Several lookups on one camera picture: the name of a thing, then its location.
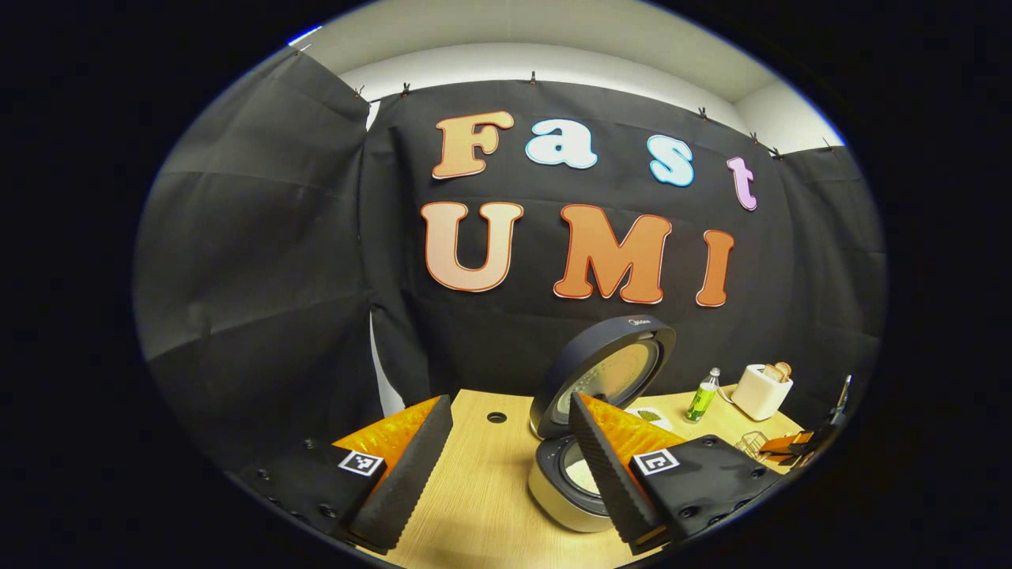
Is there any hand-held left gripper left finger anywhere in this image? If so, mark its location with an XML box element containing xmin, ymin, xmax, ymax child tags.
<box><xmin>237</xmin><ymin>395</ymin><xmax>454</xmax><ymax>555</ymax></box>

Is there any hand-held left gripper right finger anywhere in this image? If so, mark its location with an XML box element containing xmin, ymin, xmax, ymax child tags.
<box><xmin>569</xmin><ymin>393</ymin><xmax>784</xmax><ymax>555</ymax></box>

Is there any white rice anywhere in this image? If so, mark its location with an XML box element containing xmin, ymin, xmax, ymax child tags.
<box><xmin>568</xmin><ymin>458</ymin><xmax>603</xmax><ymax>497</ymax></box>

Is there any metal wire chopstick holder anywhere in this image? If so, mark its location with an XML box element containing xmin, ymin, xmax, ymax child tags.
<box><xmin>734</xmin><ymin>431</ymin><xmax>772</xmax><ymax>462</ymax></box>

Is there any black silver rice cooker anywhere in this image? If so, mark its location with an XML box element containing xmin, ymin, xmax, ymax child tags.
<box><xmin>527</xmin><ymin>315</ymin><xmax>678</xmax><ymax>533</ymax></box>

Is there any white toaster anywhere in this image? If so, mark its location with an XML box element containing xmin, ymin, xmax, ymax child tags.
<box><xmin>731</xmin><ymin>364</ymin><xmax>794</xmax><ymax>421</ymax></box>

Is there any green drink bottle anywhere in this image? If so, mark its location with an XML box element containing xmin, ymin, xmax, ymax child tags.
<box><xmin>685</xmin><ymin>367</ymin><xmax>722</xmax><ymax>424</ymax></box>

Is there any black backdrop cloth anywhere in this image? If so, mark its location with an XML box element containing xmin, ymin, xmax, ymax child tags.
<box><xmin>133</xmin><ymin>47</ymin><xmax>888</xmax><ymax>475</ymax></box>

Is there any row of black clips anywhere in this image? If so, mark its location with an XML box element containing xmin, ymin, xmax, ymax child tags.
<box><xmin>296</xmin><ymin>43</ymin><xmax>835</xmax><ymax>159</ymax></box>

